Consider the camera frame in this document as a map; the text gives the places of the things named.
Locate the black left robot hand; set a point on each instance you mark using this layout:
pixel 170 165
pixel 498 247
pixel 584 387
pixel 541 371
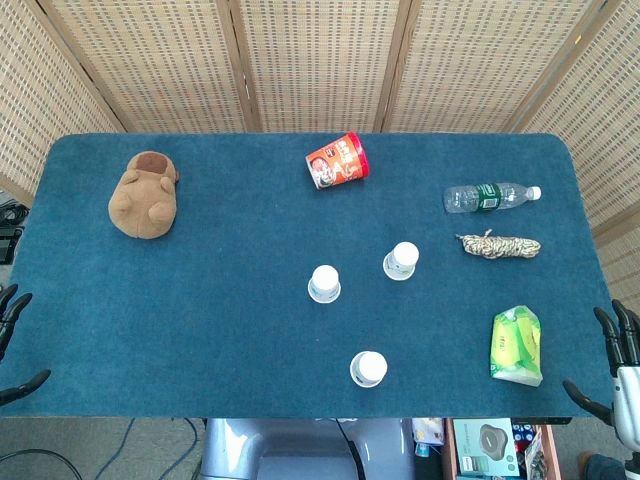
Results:
pixel 11 309

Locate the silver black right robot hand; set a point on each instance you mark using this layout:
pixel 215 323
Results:
pixel 627 395

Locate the white paper cup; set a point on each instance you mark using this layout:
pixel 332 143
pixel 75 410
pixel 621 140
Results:
pixel 368 369
pixel 401 261
pixel 324 284

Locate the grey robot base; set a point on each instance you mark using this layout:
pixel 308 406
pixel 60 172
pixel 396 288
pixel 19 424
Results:
pixel 300 450

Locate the black equipment on floor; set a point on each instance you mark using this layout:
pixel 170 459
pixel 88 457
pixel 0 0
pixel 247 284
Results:
pixel 10 235

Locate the pink storage crate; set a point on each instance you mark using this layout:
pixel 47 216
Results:
pixel 547 450

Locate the green tissue packet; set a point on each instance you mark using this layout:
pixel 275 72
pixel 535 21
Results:
pixel 517 345

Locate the teal product box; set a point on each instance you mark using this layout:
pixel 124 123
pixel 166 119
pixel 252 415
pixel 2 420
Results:
pixel 485 447

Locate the brown plush capybara toy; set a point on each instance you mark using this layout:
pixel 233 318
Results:
pixel 145 197

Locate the colourful snack packet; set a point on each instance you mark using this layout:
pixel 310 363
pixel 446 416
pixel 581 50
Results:
pixel 427 435

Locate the blue felt table mat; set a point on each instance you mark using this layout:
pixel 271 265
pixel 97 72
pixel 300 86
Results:
pixel 250 300

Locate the clear plastic water bottle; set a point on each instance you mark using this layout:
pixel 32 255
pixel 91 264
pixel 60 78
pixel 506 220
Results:
pixel 490 197

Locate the red instant noodle cup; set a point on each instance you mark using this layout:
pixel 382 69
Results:
pixel 337 162

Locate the bamboo folding screen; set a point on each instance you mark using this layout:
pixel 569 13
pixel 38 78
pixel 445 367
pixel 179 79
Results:
pixel 320 65

